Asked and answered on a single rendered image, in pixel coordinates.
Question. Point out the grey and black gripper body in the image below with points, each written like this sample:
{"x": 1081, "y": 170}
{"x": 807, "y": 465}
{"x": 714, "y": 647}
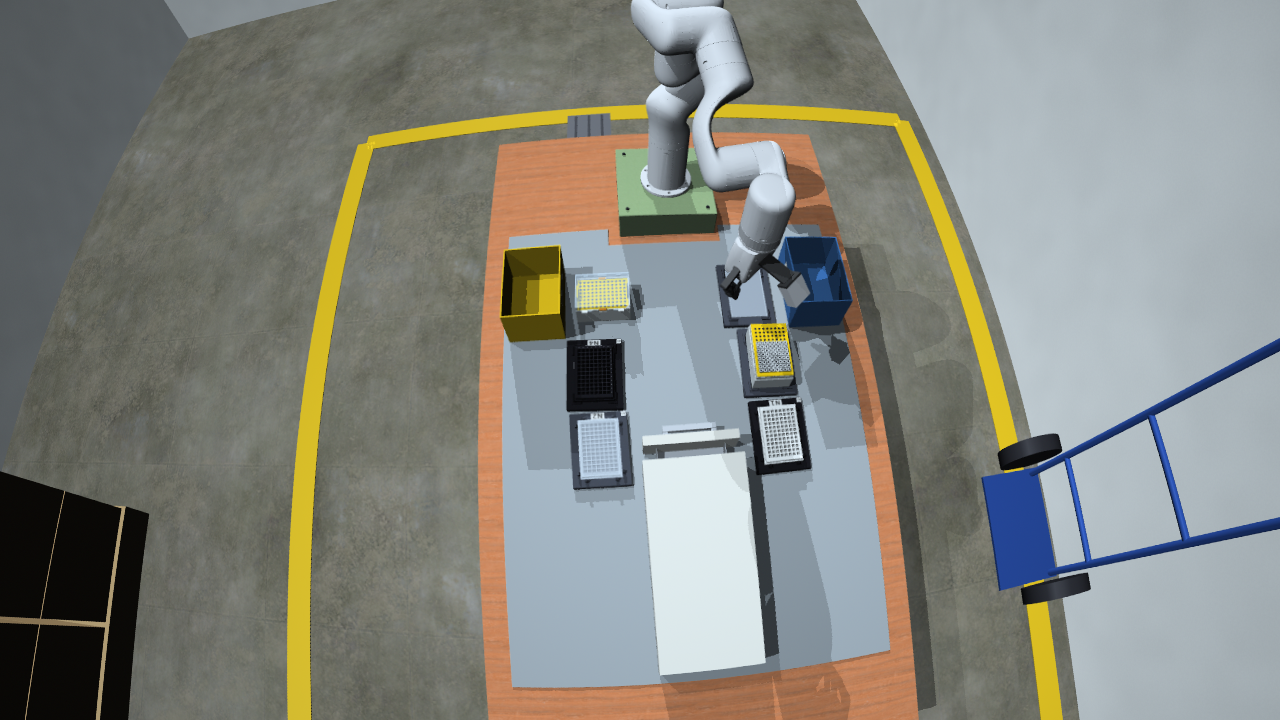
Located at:
{"x": 745, "y": 259}

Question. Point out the blue open-top bin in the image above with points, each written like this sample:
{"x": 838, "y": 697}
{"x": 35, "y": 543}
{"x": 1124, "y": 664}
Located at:
{"x": 820, "y": 262}

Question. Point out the yellow open-top bin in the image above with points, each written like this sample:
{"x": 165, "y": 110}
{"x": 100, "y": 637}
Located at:
{"x": 529, "y": 291}

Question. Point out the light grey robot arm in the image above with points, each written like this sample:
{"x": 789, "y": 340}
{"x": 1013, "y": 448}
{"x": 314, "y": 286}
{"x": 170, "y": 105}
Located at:
{"x": 710, "y": 33}

